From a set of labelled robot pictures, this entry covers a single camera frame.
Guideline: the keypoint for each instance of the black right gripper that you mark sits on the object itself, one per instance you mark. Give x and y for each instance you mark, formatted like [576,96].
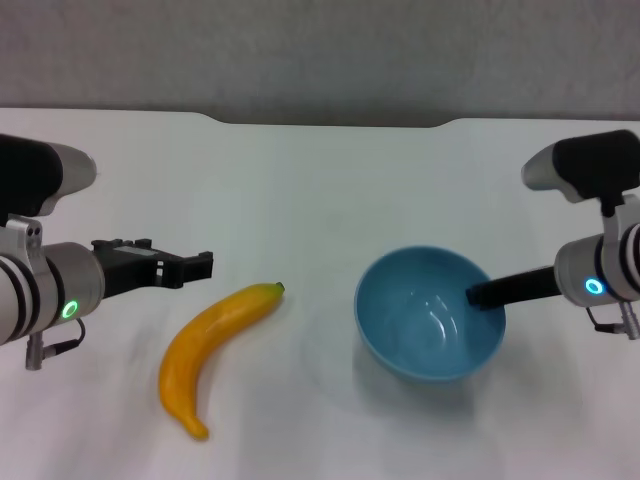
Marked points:
[530,287]

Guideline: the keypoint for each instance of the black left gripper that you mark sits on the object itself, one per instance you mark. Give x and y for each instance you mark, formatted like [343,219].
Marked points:
[125,272]

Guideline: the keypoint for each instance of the blue bowl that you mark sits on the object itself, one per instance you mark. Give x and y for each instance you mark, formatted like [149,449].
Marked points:
[415,340]

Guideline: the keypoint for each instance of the yellow banana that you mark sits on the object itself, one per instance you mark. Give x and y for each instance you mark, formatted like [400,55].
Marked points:
[210,330]

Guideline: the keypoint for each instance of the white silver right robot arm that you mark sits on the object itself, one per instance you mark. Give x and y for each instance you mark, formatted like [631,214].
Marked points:
[580,270]

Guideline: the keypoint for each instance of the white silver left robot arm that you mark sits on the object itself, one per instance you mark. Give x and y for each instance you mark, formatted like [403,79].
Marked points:
[45,295]

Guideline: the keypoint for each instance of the silver left camera bracket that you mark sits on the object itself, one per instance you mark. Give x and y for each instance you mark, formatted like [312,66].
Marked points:
[22,240]

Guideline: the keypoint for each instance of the silver camera bracket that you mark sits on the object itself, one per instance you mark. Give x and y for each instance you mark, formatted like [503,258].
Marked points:
[627,225]
[22,240]

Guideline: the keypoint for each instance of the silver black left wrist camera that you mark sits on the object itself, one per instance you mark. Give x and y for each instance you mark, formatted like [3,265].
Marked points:
[35,170]

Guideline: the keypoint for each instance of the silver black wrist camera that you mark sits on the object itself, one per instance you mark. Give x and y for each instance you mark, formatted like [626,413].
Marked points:
[585,160]
[35,170]

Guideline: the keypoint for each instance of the silver right camera bracket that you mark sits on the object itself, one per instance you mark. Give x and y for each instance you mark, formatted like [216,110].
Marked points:
[627,225]

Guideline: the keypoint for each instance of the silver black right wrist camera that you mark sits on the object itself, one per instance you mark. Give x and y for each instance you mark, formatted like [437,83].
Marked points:
[585,160]

